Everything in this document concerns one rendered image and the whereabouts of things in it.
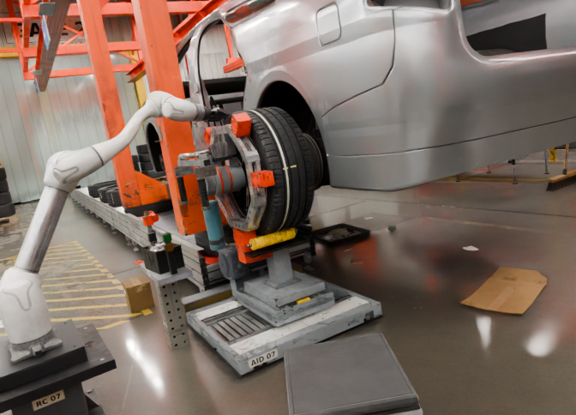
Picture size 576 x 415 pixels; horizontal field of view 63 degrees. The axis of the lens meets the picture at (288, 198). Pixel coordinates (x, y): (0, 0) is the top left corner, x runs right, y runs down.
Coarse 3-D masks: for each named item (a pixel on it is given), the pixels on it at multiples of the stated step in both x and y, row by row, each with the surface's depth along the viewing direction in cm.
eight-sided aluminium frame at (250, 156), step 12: (216, 132) 244; (228, 132) 229; (240, 144) 221; (252, 156) 218; (252, 168) 219; (252, 192) 221; (264, 192) 223; (228, 204) 264; (252, 204) 223; (264, 204) 225; (228, 216) 256; (252, 216) 228; (240, 228) 244; (252, 228) 237
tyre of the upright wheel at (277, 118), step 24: (288, 120) 232; (264, 144) 219; (288, 144) 224; (264, 168) 223; (288, 168) 222; (312, 168) 228; (312, 192) 232; (240, 216) 263; (264, 216) 235; (288, 216) 234
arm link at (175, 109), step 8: (168, 104) 222; (176, 104) 222; (184, 104) 226; (192, 104) 231; (168, 112) 222; (176, 112) 223; (184, 112) 225; (192, 112) 229; (176, 120) 227; (184, 120) 229; (192, 120) 234
